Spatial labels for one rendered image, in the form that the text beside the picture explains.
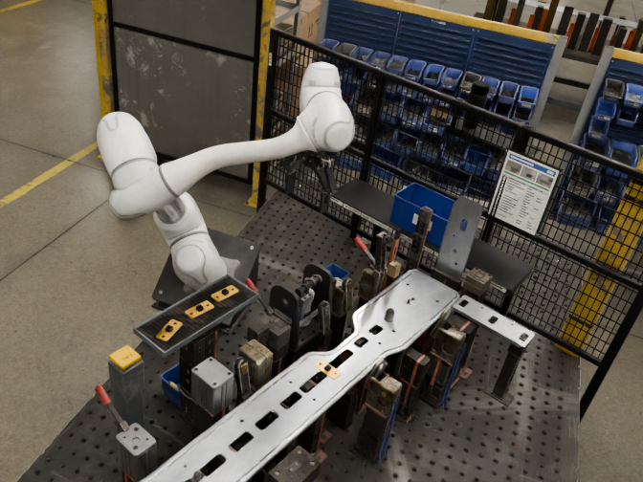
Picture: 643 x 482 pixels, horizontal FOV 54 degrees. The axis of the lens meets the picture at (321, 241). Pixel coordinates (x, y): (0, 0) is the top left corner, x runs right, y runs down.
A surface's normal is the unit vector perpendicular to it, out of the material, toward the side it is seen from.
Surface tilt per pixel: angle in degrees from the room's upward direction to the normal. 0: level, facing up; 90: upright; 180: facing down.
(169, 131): 94
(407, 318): 0
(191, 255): 46
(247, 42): 91
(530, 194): 90
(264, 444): 0
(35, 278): 0
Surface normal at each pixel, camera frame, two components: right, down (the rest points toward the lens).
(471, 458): 0.12, -0.81
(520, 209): -0.63, 0.38
